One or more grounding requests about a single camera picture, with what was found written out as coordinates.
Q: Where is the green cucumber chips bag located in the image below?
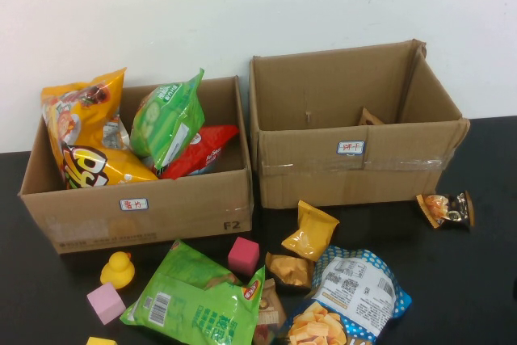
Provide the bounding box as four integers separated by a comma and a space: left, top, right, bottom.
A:
128, 68, 206, 179

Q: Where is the long brown bar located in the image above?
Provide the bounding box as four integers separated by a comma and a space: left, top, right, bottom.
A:
357, 107, 385, 127

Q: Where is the yellow chips bag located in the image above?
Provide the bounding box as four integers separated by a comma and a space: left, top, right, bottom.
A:
40, 66, 159, 191

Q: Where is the small yellow snack packet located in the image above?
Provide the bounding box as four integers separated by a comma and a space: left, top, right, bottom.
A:
280, 200, 340, 263

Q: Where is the crumpled orange brown snack packet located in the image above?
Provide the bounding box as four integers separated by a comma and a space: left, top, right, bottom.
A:
265, 252, 315, 289

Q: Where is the small brown snack packet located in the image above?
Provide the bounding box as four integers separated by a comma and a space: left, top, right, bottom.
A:
254, 278, 288, 345

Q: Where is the small black orange snack packet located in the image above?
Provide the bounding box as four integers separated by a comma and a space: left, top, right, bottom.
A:
415, 190, 476, 229

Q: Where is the red shrimp cracker bag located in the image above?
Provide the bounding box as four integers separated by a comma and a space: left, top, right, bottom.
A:
153, 124, 240, 180

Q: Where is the cardboard box with clear tape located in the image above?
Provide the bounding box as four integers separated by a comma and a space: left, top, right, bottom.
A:
248, 39, 472, 209

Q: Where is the cardboard box with F2 print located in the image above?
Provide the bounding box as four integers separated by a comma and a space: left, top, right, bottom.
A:
18, 74, 254, 255

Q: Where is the white sticker on taped box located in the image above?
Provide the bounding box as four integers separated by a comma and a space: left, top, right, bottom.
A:
337, 141, 367, 155

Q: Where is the magenta foam cube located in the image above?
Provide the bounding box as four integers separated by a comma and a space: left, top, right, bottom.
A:
227, 236, 260, 276

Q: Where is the white sticker on F2 box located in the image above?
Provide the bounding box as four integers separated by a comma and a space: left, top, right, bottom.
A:
119, 198, 149, 212

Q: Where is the blue dotted chips bag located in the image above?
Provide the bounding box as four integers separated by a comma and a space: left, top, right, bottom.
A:
278, 246, 413, 345

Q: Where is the green chips bag with barcode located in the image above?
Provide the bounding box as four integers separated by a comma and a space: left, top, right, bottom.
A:
120, 238, 267, 345

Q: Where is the yellow rubber duck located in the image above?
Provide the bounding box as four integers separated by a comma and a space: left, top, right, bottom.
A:
99, 250, 137, 290

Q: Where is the light pink foam cube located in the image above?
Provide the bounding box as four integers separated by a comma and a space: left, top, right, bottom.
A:
86, 282, 127, 326

